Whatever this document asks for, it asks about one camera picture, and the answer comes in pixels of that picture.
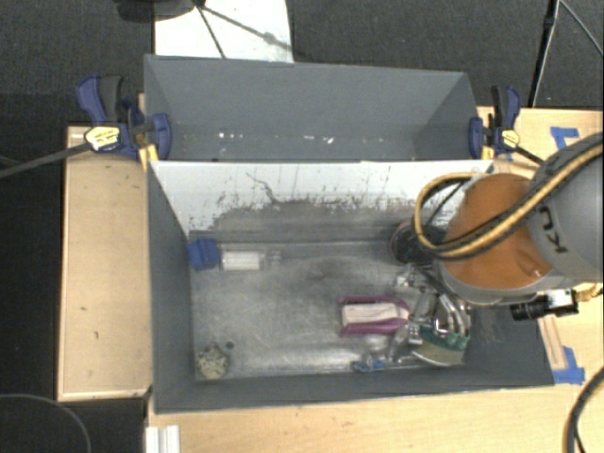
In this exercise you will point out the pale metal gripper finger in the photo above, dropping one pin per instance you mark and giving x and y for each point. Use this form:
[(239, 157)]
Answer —
[(377, 343), (400, 345)]

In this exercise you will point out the small blue thing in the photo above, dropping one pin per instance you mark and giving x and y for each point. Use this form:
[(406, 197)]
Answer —
[(365, 365)]

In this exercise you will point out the purple packet with white label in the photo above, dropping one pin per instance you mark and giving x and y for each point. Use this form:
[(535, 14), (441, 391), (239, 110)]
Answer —
[(370, 314)]

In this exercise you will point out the olive round thing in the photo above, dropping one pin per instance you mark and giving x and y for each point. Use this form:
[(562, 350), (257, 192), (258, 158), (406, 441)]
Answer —
[(439, 356)]

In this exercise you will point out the dark red round thing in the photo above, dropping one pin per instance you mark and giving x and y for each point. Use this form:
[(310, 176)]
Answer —
[(405, 243)]

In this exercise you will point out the grey metal bin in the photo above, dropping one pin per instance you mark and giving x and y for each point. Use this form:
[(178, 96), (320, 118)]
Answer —
[(283, 309)]

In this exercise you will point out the clear bottle with blue cap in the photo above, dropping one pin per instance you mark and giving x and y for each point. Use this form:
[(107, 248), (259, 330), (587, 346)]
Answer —
[(236, 258)]

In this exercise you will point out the pale wood board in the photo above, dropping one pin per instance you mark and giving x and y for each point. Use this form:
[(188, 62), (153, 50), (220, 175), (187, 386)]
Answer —
[(104, 272)]

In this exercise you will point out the black cylinder on white bracket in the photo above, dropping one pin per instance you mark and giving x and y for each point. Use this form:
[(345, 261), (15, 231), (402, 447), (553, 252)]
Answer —
[(542, 306)]

